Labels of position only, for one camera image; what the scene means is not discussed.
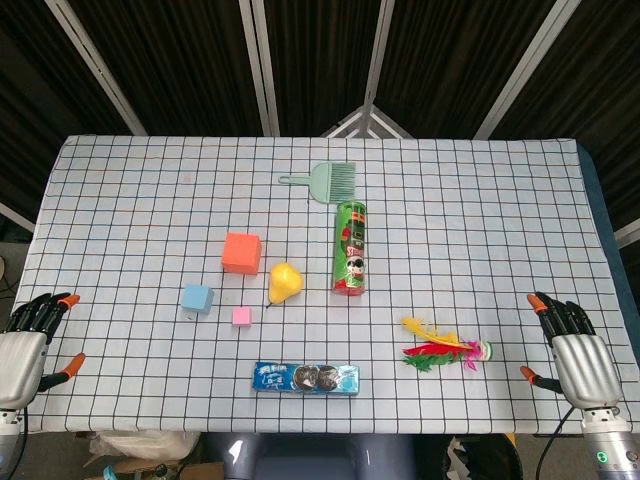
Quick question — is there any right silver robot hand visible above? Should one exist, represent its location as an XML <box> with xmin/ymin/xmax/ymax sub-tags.
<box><xmin>519</xmin><ymin>291</ymin><xmax>624</xmax><ymax>414</ymax></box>

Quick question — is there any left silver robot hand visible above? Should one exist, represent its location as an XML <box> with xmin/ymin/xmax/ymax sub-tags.
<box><xmin>0</xmin><ymin>292</ymin><xmax>87</xmax><ymax>411</ymax></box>

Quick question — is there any blue foam cube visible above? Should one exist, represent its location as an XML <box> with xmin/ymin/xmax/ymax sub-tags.
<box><xmin>180</xmin><ymin>283</ymin><xmax>216</xmax><ymax>316</ymax></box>

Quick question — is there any black waste bin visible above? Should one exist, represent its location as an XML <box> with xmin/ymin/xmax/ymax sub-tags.
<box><xmin>444</xmin><ymin>433</ymin><xmax>521</xmax><ymax>480</ymax></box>

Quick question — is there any colourful feather shuttlecock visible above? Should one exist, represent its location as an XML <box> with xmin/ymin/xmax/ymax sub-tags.
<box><xmin>401</xmin><ymin>315</ymin><xmax>494</xmax><ymax>374</ymax></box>

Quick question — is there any white plastic bag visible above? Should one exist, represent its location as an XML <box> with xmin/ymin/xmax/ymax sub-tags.
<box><xmin>89</xmin><ymin>430</ymin><xmax>201</xmax><ymax>469</ymax></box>

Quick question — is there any brown cardboard box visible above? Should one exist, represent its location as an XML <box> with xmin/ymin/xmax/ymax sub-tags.
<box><xmin>112</xmin><ymin>459</ymin><xmax>226</xmax><ymax>480</ymax></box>

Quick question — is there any checked white tablecloth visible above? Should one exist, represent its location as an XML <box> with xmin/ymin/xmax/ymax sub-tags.
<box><xmin>0</xmin><ymin>133</ymin><xmax>636</xmax><ymax>435</ymax></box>

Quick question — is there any orange foam cube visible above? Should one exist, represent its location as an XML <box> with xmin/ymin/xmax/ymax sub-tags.
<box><xmin>221</xmin><ymin>231</ymin><xmax>264</xmax><ymax>277</ymax></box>

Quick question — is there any green chips can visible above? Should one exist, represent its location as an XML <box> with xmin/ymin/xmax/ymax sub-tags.
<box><xmin>331</xmin><ymin>200</ymin><xmax>371</xmax><ymax>297</ymax></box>

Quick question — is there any yellow toy pear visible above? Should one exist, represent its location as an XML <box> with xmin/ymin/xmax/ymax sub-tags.
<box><xmin>266</xmin><ymin>261</ymin><xmax>305</xmax><ymax>307</ymax></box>

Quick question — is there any blue cookie box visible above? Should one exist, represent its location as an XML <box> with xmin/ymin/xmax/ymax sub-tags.
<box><xmin>252</xmin><ymin>361</ymin><xmax>361</xmax><ymax>399</ymax></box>

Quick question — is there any blue-grey robot torso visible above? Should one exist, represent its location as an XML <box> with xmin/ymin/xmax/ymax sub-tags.
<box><xmin>199</xmin><ymin>432</ymin><xmax>416</xmax><ymax>480</ymax></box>

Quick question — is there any green plastic comb scoop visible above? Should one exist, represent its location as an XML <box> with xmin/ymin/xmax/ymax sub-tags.
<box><xmin>278</xmin><ymin>161</ymin><xmax>358</xmax><ymax>204</ymax></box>

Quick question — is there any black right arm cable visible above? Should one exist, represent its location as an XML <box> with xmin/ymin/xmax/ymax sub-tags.
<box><xmin>535</xmin><ymin>404</ymin><xmax>576</xmax><ymax>480</ymax></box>

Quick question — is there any white partition frame post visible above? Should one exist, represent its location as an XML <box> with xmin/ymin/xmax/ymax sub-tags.
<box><xmin>474</xmin><ymin>0</ymin><xmax>569</xmax><ymax>140</ymax></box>
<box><xmin>360</xmin><ymin>0</ymin><xmax>397</xmax><ymax>106</ymax></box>
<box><xmin>43</xmin><ymin>0</ymin><xmax>147</xmax><ymax>136</ymax></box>
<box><xmin>613</xmin><ymin>223</ymin><xmax>640</xmax><ymax>249</ymax></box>
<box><xmin>0</xmin><ymin>202</ymin><xmax>37</xmax><ymax>234</ymax></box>
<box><xmin>238</xmin><ymin>0</ymin><xmax>282</xmax><ymax>137</ymax></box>

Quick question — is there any grey triangular metal frame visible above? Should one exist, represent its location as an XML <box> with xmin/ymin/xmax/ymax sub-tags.
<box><xmin>319</xmin><ymin>103</ymin><xmax>414</xmax><ymax>140</ymax></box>

